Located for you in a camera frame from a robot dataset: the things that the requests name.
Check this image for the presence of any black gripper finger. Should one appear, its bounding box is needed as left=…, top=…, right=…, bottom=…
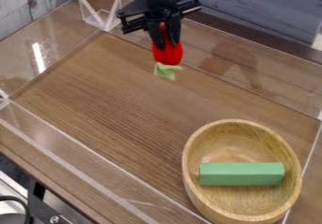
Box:
left=166, top=14, right=182, bottom=46
left=147, top=22, right=164, bottom=50

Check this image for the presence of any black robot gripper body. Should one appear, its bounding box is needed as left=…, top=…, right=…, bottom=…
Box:
left=118, top=0, right=202, bottom=34

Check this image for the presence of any wooden bowl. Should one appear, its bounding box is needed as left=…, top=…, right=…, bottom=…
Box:
left=182, top=120, right=302, bottom=224

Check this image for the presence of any red plush strawberry green stem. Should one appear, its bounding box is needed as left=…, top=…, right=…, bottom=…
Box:
left=152, top=24, right=183, bottom=81

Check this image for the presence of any clear acrylic table enclosure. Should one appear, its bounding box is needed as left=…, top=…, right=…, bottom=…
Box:
left=0, top=0, right=322, bottom=224

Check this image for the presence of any black metal table leg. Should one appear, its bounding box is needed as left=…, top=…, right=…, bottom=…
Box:
left=28, top=180, right=72, bottom=224

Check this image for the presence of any clear acrylic corner bracket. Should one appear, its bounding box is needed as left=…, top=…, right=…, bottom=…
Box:
left=79, top=0, right=122, bottom=32

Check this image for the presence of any green rectangular block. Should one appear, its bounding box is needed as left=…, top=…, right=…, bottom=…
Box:
left=199, top=162, right=286, bottom=186

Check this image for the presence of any black cable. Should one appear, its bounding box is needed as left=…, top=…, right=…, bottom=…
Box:
left=0, top=196, right=32, bottom=224

